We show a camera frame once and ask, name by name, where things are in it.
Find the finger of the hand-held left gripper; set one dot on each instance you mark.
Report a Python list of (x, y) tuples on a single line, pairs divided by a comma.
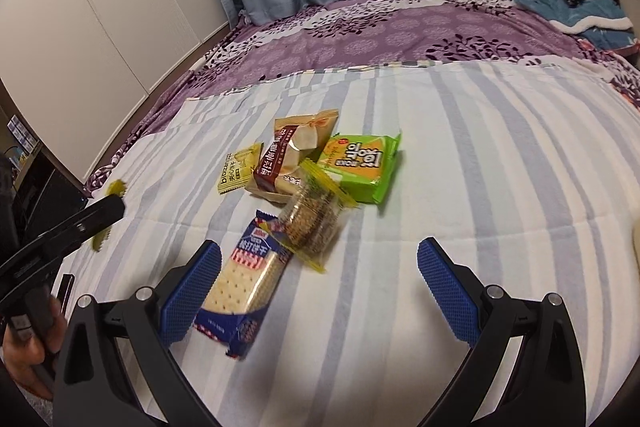
[(85, 224)]

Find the white wardrobe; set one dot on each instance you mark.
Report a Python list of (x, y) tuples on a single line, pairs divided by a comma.
[(100, 7)]

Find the blue towel with leopard cloth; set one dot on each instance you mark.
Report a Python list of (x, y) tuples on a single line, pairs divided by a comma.
[(565, 9)]

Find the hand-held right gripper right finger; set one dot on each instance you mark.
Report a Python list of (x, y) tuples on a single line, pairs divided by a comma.
[(447, 292)]

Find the black phone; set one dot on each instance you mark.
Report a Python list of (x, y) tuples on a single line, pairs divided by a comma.
[(66, 289)]

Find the small yellow biscuit packet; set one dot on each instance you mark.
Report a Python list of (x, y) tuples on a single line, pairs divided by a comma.
[(237, 169)]

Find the green wafer packet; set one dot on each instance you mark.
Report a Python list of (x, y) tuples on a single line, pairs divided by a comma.
[(360, 167)]

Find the beige maroon striped snack packet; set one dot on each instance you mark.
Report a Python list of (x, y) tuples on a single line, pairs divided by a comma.
[(277, 157)]

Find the dark blue cracker packet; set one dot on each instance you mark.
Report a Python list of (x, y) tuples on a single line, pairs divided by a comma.
[(245, 277)]

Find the tan snack packet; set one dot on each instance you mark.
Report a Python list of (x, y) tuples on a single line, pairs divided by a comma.
[(270, 196)]

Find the dark cabinet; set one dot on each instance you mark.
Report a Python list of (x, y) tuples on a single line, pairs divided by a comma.
[(45, 192)]

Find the clear sesame cracker packet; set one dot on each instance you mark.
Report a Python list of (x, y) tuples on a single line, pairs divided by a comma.
[(310, 212)]

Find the purple floral bedsheet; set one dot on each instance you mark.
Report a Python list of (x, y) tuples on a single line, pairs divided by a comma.
[(375, 37)]

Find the person's left hand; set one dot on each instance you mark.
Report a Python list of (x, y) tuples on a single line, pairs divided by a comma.
[(25, 367)]

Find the striped blanket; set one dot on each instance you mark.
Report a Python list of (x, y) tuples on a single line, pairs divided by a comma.
[(500, 182)]

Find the yellow-green snack packet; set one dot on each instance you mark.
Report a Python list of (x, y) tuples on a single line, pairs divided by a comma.
[(118, 187)]

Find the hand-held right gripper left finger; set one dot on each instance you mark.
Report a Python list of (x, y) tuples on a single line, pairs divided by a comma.
[(192, 292)]

